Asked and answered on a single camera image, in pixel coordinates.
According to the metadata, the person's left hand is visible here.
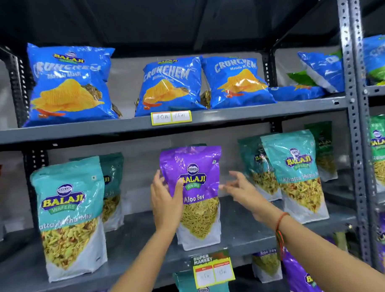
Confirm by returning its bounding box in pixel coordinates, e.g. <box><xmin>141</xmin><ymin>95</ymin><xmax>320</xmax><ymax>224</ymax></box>
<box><xmin>149</xmin><ymin>169</ymin><xmax>186</xmax><ymax>231</ymax></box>

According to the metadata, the person's right hand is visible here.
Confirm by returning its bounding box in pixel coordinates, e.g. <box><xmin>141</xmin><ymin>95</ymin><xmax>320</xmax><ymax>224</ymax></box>
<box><xmin>218</xmin><ymin>169</ymin><xmax>283</xmax><ymax>228</ymax></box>

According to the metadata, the person's right forearm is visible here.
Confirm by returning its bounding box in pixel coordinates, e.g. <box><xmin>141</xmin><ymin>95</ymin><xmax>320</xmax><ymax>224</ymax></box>
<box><xmin>270</xmin><ymin>208</ymin><xmax>385</xmax><ymax>292</ymax></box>

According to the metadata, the person's left forearm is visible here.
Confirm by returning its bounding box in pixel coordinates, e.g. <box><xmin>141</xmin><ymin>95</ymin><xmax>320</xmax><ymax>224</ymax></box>
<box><xmin>98</xmin><ymin>221</ymin><xmax>185</xmax><ymax>292</ymax></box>

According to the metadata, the dark teal snack packet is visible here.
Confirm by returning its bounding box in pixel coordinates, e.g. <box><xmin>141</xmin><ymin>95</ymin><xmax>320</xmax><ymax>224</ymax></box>
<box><xmin>237</xmin><ymin>135</ymin><xmax>283</xmax><ymax>203</ymax></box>
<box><xmin>69</xmin><ymin>152</ymin><xmax>127</xmax><ymax>234</ymax></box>

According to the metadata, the grey metal shelving rack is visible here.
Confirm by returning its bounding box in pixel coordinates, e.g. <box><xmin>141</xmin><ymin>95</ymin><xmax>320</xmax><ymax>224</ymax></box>
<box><xmin>347</xmin><ymin>0</ymin><xmax>385</xmax><ymax>275</ymax></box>
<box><xmin>0</xmin><ymin>0</ymin><xmax>375</xmax><ymax>292</ymax></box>

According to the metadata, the yellow-bordered price label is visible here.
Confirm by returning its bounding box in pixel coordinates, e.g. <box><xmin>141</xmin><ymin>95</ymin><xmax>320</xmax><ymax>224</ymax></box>
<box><xmin>150</xmin><ymin>110</ymin><xmax>193</xmax><ymax>126</ymax></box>

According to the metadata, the brown snack packet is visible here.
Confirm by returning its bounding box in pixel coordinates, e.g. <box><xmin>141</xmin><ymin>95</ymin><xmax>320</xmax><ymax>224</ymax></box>
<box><xmin>199</xmin><ymin>90</ymin><xmax>213</xmax><ymax>109</ymax></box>
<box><xmin>83</xmin><ymin>83</ymin><xmax>123</xmax><ymax>120</ymax></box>

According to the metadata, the green and yellow price label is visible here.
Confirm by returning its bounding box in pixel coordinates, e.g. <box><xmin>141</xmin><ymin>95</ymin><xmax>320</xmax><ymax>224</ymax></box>
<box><xmin>191</xmin><ymin>248</ymin><xmax>236</xmax><ymax>289</ymax></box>

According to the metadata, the large teal mix snack packet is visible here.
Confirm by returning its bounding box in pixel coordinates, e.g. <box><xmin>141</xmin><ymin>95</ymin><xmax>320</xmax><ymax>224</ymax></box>
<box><xmin>29</xmin><ymin>156</ymin><xmax>109</xmax><ymax>284</ymax></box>

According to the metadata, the green chips packet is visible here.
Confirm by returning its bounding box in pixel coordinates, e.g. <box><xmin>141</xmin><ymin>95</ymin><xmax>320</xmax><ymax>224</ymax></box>
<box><xmin>287</xmin><ymin>70</ymin><xmax>319</xmax><ymax>88</ymax></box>

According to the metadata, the green sev snack packet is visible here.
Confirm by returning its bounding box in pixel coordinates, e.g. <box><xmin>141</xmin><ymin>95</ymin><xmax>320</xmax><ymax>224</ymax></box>
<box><xmin>368</xmin><ymin>114</ymin><xmax>385</xmax><ymax>194</ymax></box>

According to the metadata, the large blue chips packet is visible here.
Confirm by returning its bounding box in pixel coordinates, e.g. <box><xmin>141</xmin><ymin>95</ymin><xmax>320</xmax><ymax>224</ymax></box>
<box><xmin>20</xmin><ymin>39</ymin><xmax>118</xmax><ymax>128</ymax></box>

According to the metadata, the red thread bracelet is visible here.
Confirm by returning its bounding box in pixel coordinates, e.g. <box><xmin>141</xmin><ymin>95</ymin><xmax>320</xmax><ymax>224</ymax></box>
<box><xmin>274</xmin><ymin>212</ymin><xmax>292</xmax><ymax>259</ymax></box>

